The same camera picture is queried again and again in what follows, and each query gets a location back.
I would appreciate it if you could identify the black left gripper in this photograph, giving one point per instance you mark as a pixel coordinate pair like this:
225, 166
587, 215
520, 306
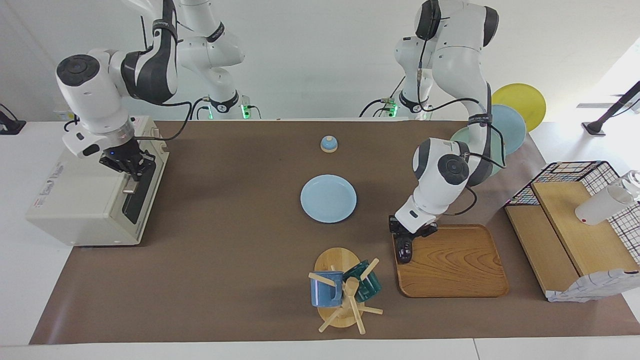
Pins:
407, 234

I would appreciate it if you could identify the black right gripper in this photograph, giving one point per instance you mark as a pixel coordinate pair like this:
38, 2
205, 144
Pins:
127, 157

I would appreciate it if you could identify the dark purple eggplant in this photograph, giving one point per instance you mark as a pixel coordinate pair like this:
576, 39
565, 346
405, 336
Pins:
405, 257

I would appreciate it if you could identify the cream toaster oven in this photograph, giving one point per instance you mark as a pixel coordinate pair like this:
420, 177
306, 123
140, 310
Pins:
80, 195

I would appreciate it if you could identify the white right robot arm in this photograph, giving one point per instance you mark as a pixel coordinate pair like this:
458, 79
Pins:
100, 90

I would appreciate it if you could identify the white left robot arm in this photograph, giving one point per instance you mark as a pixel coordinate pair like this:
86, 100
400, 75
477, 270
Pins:
450, 170

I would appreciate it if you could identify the wooden serving tray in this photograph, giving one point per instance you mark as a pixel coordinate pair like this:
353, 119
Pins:
455, 265

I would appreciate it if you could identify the dark green mug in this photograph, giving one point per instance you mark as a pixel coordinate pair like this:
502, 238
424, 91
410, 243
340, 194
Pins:
370, 287

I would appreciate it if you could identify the wooden mug tree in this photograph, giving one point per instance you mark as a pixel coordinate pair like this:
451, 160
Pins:
336, 261

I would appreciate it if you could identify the blue mug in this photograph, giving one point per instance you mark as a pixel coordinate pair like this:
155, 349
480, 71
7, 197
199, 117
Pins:
322, 292

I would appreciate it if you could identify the mint green plate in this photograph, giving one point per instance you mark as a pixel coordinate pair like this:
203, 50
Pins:
462, 135

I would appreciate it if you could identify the blue call bell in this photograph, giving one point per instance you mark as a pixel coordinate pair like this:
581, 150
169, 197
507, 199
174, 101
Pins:
329, 144

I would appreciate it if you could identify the black desk clamp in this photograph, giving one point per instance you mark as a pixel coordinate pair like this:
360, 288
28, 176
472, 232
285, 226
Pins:
10, 125

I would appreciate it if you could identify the brown table mat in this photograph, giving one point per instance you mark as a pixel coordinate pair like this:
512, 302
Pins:
240, 250

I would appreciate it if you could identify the light blue racked plate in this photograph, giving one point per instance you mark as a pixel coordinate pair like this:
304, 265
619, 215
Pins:
510, 130

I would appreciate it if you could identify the yellow plate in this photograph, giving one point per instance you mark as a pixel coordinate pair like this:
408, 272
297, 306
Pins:
522, 97

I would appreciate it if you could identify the white patterned cloth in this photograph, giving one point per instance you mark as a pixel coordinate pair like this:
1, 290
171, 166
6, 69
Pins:
590, 287

